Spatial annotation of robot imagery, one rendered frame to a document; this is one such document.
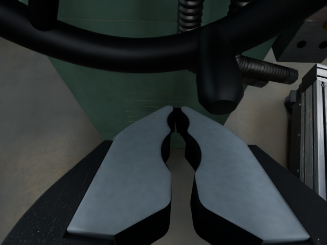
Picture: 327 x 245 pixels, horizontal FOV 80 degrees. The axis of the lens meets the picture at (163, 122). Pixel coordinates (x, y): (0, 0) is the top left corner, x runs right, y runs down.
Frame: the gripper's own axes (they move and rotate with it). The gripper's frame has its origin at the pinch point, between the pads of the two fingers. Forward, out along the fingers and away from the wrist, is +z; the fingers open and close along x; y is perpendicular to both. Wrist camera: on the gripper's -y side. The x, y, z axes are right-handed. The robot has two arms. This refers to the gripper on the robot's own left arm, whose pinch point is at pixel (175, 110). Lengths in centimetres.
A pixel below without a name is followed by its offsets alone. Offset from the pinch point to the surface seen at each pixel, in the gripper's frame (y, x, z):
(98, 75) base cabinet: 9.2, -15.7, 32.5
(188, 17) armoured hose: -4.2, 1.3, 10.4
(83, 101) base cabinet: 18.7, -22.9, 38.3
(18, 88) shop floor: 34, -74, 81
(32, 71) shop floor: 28, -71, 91
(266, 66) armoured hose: 1.6, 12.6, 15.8
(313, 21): -3.5, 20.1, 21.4
